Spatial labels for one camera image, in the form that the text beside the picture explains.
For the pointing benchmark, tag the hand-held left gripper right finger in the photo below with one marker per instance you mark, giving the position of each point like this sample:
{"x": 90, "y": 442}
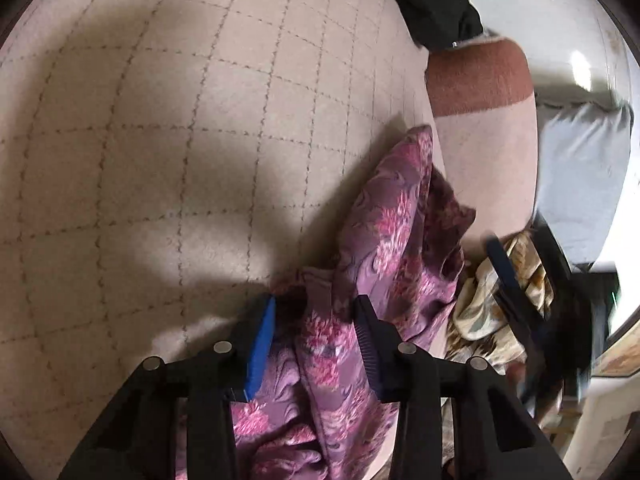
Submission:
{"x": 367, "y": 347}

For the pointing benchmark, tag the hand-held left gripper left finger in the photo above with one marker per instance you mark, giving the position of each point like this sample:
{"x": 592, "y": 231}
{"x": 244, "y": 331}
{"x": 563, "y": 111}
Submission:
{"x": 262, "y": 345}

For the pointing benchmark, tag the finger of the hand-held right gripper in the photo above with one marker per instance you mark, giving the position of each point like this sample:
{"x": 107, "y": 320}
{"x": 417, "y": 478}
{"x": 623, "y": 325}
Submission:
{"x": 552, "y": 250}
{"x": 515, "y": 295}

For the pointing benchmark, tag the purple floral garment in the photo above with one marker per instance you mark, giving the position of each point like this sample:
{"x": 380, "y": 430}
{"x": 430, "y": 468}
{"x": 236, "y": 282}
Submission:
{"x": 395, "y": 240}

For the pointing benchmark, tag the beige floral blanket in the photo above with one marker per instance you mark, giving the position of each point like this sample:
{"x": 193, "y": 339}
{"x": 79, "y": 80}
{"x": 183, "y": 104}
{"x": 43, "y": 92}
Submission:
{"x": 475, "y": 310}

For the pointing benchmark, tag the grey pillow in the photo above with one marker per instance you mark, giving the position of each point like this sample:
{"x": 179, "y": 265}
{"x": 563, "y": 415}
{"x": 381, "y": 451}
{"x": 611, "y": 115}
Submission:
{"x": 580, "y": 175}

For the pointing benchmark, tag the pink quilted sofa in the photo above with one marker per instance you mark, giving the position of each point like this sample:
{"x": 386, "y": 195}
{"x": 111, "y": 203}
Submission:
{"x": 175, "y": 135}

